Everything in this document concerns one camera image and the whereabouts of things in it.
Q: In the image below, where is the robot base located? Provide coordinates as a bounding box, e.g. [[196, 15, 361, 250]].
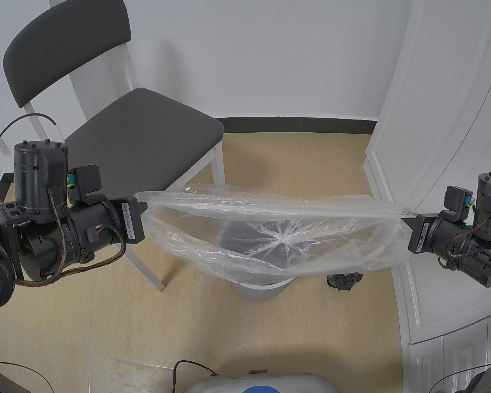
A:
[[182, 369, 336, 393]]

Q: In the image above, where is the grey and white chair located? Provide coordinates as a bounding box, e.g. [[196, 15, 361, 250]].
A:
[[2, 0, 228, 293]]

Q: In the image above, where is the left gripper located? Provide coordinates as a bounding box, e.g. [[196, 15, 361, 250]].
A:
[[63, 197, 148, 268]]

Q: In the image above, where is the clear plastic bag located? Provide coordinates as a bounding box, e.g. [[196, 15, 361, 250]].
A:
[[134, 183, 418, 279]]

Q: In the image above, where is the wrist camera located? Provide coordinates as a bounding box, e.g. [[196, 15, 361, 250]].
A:
[[444, 186, 475, 222], [67, 164, 107, 209]]

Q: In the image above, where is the black plastic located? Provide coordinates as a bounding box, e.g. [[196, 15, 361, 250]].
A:
[[327, 272, 363, 293]]

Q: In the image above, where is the black cable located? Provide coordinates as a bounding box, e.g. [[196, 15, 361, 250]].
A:
[[0, 359, 50, 393], [0, 113, 64, 167], [173, 360, 218, 390], [430, 373, 475, 393]]

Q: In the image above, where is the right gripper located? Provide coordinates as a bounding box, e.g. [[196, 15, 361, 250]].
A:
[[408, 213, 475, 258]]

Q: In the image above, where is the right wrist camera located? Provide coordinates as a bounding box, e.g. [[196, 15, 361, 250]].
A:
[[444, 186, 475, 222]]

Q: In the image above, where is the white trash bin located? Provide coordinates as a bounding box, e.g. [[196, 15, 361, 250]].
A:
[[217, 215, 309, 302]]

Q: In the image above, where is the white wardrobe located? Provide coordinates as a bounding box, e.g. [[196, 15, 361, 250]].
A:
[[364, 0, 491, 393]]

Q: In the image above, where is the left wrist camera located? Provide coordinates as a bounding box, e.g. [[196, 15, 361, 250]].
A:
[[67, 164, 107, 209]]

